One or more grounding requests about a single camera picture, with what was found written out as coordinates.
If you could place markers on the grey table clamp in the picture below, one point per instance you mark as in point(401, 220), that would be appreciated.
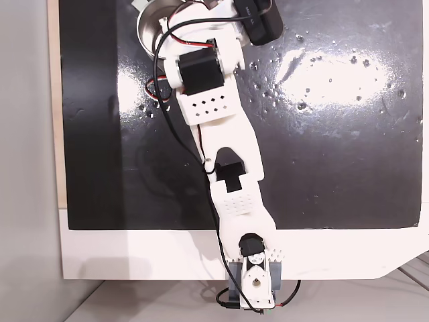
point(276, 275)

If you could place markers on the black table mat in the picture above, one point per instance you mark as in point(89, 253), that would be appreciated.
point(318, 151)

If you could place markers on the black camera box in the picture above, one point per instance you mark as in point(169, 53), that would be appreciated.
point(263, 21)

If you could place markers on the mint green steel mug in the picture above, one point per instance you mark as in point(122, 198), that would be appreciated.
point(147, 31)

